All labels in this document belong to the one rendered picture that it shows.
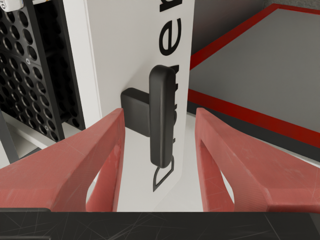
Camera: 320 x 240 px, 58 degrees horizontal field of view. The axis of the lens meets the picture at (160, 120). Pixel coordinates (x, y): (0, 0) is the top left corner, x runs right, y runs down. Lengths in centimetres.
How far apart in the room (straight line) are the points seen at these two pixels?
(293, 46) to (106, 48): 53
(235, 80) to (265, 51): 15
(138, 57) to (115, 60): 2
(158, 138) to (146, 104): 2
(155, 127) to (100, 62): 5
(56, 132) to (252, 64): 37
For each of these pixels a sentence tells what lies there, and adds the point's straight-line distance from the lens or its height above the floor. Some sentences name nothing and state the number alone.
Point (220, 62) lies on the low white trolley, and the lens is 54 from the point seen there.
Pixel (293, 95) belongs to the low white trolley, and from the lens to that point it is 47.
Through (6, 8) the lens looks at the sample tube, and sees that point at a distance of 25.
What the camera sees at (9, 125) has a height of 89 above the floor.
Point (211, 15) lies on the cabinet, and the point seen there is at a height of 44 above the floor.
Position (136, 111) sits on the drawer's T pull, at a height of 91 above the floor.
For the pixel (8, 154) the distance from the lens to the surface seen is 37.
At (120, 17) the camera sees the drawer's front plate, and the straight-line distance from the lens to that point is 17.
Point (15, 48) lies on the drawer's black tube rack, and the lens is 29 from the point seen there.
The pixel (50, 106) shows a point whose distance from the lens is 29.
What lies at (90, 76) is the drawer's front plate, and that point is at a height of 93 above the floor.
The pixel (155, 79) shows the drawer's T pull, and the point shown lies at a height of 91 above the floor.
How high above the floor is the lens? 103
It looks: 42 degrees down
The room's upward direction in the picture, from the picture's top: 129 degrees counter-clockwise
